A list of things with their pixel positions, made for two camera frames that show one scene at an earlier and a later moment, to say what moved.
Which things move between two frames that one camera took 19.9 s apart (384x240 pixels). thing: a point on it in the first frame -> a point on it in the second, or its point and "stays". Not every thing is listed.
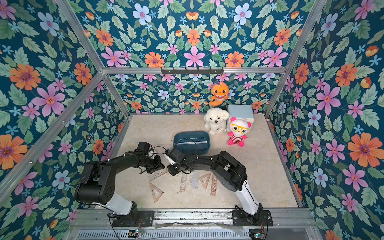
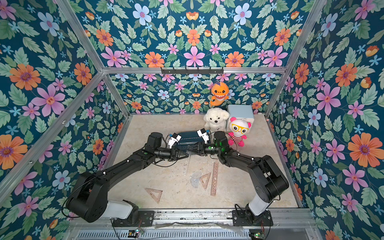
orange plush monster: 220,91 stays
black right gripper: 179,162 -> 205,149
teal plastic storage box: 192,142 stays
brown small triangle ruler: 205,185 stays
